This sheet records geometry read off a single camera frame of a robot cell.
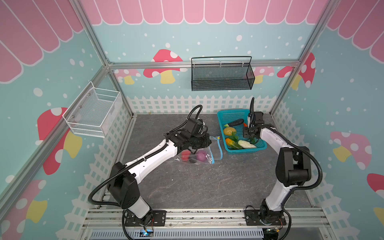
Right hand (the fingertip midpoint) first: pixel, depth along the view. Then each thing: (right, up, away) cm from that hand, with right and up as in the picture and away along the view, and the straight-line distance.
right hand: (248, 131), depth 97 cm
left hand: (-26, -7, -19) cm, 33 cm away
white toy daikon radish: (-2, -9, 0) cm, 9 cm away
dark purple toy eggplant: (-3, +6, +14) cm, 15 cm away
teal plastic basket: (-11, +11, +16) cm, 22 cm away
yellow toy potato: (-11, 0, +7) cm, 13 cm away
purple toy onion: (-31, -15, -9) cm, 35 cm away
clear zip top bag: (-28, -12, -19) cm, 36 cm away
